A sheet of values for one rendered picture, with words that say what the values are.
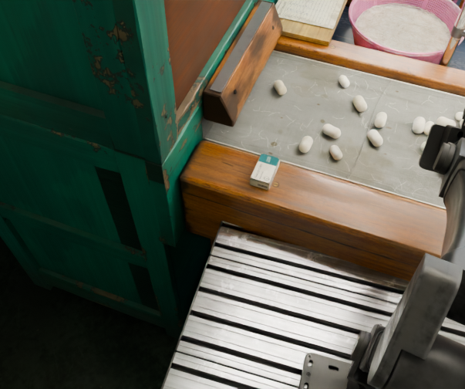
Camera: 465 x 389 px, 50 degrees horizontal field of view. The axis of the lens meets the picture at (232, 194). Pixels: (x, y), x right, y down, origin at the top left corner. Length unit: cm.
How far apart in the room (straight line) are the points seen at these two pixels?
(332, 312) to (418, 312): 46
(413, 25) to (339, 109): 36
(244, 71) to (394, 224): 38
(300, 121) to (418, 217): 30
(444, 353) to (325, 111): 68
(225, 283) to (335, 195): 24
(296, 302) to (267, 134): 33
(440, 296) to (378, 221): 45
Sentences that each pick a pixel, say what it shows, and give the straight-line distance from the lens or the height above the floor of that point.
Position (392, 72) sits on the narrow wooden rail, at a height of 76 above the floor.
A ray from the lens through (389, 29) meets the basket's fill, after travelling 128.
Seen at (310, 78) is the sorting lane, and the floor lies 74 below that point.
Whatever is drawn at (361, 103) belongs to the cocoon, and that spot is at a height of 76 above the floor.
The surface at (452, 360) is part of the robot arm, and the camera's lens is 45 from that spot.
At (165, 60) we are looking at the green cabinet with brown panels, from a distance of 71.
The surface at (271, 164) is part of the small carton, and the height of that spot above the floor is 78.
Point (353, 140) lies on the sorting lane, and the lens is 99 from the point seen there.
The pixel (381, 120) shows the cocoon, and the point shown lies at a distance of 101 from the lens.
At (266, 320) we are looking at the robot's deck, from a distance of 85.
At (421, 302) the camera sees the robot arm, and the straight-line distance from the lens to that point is 42.
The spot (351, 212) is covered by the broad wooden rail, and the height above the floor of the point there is 76.
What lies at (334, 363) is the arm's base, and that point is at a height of 68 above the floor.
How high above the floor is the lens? 146
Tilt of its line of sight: 54 degrees down
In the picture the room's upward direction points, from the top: 1 degrees clockwise
